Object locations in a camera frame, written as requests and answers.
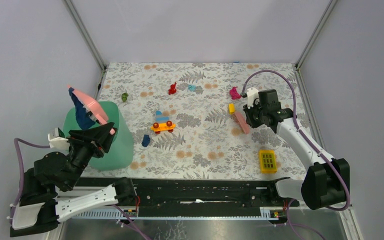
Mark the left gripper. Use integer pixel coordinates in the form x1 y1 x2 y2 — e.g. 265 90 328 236
65 121 119 190

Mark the pink brush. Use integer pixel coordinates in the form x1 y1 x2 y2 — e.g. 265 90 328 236
232 111 250 135

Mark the pink dustpan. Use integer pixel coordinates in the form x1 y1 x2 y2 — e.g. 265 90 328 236
63 85 120 134

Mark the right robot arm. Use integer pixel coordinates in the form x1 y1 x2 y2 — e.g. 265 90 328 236
243 87 351 211

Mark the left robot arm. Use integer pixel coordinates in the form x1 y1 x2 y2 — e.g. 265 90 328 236
8 122 137 238

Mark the green trash bin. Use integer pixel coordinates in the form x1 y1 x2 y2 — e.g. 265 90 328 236
53 110 134 174

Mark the small yellow block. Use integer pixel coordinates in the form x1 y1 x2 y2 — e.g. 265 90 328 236
227 103 236 115

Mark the green paper scrap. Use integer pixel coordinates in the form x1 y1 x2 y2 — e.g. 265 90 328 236
121 92 129 103

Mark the yellow grid block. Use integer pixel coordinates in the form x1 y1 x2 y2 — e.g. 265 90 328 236
258 149 278 174

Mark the toy block car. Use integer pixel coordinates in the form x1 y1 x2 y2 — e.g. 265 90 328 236
150 110 177 135

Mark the red paper scrap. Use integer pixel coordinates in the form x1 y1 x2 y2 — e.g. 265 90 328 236
168 82 177 95

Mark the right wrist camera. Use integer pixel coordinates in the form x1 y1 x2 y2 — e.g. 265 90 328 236
242 87 259 109

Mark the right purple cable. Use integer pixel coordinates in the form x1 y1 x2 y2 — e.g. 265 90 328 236
241 69 351 240

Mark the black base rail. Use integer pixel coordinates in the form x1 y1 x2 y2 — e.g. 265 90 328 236
119 178 291 218

